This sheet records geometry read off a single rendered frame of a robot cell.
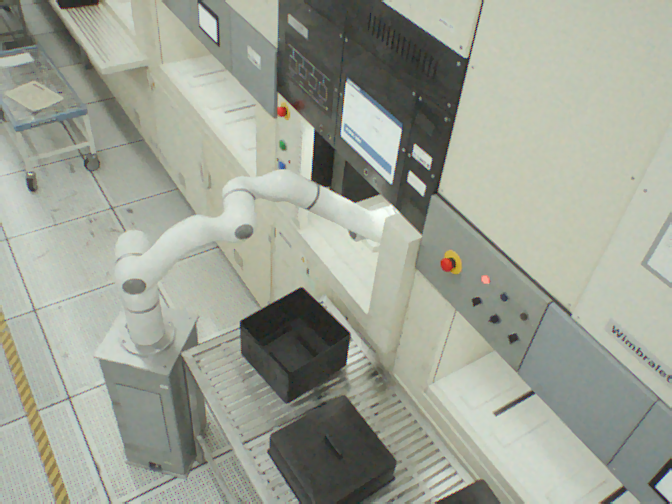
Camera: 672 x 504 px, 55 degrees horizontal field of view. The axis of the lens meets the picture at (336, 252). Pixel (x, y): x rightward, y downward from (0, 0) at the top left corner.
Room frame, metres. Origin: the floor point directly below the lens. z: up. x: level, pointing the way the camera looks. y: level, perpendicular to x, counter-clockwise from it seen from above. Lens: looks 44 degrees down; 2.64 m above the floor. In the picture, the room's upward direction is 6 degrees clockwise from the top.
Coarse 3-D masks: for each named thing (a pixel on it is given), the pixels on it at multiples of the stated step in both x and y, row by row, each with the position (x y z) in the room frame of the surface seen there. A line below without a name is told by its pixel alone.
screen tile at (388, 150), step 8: (376, 112) 1.62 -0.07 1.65; (376, 120) 1.62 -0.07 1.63; (384, 120) 1.59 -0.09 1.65; (384, 128) 1.59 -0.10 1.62; (376, 136) 1.61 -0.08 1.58; (392, 136) 1.56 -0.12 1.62; (376, 144) 1.61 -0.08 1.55; (384, 144) 1.58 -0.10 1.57; (392, 144) 1.55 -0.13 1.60; (384, 152) 1.57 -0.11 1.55; (392, 152) 1.55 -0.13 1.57; (392, 160) 1.54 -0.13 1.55
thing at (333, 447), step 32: (320, 416) 1.11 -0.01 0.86; (352, 416) 1.12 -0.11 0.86; (288, 448) 0.98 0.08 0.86; (320, 448) 1.00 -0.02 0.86; (352, 448) 1.01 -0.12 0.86; (384, 448) 1.02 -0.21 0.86; (288, 480) 0.93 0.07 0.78; (320, 480) 0.89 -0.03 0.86; (352, 480) 0.91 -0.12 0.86; (384, 480) 0.95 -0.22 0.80
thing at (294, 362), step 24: (264, 312) 1.46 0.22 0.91; (288, 312) 1.54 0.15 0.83; (312, 312) 1.53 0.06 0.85; (240, 336) 1.38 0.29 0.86; (264, 336) 1.46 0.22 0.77; (288, 336) 1.48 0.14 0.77; (312, 336) 1.49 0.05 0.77; (336, 336) 1.44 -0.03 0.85; (264, 360) 1.28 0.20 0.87; (288, 360) 1.37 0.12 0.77; (312, 360) 1.27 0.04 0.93; (336, 360) 1.34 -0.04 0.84; (288, 384) 1.20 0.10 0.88; (312, 384) 1.27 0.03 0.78
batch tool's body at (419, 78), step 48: (288, 0) 2.05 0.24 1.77; (336, 0) 1.83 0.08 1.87; (336, 48) 1.81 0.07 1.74; (384, 48) 1.63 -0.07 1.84; (432, 48) 1.49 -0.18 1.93; (288, 96) 2.03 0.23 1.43; (336, 96) 1.79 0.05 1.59; (384, 96) 1.61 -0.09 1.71; (432, 96) 1.46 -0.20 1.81; (288, 144) 2.03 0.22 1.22; (336, 144) 1.77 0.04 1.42; (432, 144) 1.43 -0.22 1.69; (336, 192) 2.16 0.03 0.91; (384, 192) 1.55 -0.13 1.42; (432, 192) 1.40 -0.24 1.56; (288, 240) 2.00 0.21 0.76; (336, 240) 1.91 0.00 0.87; (384, 240) 1.45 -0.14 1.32; (288, 288) 1.98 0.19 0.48; (336, 288) 1.70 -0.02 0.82; (384, 288) 1.42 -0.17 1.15; (384, 336) 1.38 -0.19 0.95
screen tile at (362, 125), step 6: (348, 90) 1.74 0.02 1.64; (348, 96) 1.74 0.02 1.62; (354, 96) 1.72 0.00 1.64; (354, 102) 1.71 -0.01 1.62; (360, 102) 1.69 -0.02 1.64; (360, 108) 1.69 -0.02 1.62; (348, 114) 1.73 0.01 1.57; (354, 114) 1.71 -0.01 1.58; (366, 114) 1.66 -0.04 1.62; (348, 120) 1.73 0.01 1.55; (354, 120) 1.70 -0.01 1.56; (360, 120) 1.68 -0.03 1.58; (366, 120) 1.66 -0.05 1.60; (354, 126) 1.70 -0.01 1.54; (360, 126) 1.68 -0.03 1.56; (366, 126) 1.65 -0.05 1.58; (360, 132) 1.67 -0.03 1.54; (366, 132) 1.65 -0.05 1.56
